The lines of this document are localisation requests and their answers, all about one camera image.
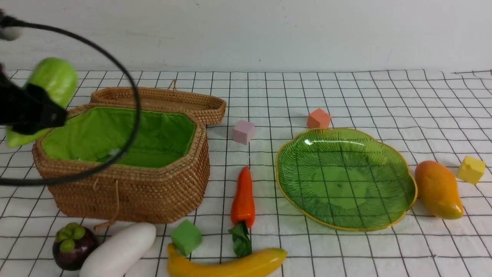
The purple mangosteen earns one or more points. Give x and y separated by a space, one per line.
73 244

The orange foam cube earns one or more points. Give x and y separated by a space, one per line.
318 119

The orange carrot with leaves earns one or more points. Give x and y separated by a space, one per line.
243 214

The white grid-pattern tablecloth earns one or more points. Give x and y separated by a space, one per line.
425 115

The yellow foam cube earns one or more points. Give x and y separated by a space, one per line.
471 170

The green glass leaf plate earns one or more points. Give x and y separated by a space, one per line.
345 179

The pink foam cube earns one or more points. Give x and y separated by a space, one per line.
243 132

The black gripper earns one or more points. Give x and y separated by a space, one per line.
23 109

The green cucumber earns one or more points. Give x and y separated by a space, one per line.
55 79

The woven wicker basket green lining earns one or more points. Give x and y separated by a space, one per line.
161 178

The woven wicker basket lid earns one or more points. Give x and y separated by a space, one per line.
207 109

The white radish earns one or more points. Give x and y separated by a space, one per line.
118 254

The orange yellow mango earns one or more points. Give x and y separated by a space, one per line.
438 191

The green foam cube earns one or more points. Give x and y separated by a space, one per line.
186 237

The yellow banana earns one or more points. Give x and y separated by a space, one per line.
258 264

